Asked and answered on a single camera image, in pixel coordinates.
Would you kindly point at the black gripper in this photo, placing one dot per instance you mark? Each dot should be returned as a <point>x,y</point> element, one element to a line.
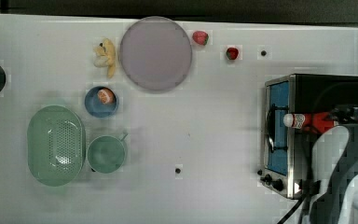
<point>345,114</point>

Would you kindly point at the red plush ketchup bottle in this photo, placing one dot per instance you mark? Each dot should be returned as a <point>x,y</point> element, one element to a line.
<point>304,122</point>

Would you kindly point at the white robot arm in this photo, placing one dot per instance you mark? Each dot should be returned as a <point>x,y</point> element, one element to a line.
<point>333,168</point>

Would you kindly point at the black toaster oven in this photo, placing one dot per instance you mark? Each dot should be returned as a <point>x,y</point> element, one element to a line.
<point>286,150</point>

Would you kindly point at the red strawberry toy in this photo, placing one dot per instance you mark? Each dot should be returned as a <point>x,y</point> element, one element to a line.
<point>232,53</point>

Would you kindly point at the pink strawberry toy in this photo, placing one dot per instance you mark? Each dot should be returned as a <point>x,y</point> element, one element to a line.
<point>200,37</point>

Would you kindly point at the lilac round plate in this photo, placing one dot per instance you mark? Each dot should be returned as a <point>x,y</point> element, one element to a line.
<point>155,54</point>

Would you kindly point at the orange slice toy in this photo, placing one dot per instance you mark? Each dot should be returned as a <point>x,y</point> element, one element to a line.
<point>106,96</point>

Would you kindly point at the yellow plush toy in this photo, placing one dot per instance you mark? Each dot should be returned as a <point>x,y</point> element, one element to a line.
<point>106,56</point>

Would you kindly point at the blue bowl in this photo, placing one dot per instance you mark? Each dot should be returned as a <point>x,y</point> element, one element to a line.
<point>96,108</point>

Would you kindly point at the green oval colander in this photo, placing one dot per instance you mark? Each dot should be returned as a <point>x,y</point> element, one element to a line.
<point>56,145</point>

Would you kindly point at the green cup with handle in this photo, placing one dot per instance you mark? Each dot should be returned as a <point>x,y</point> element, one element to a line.
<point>106,154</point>

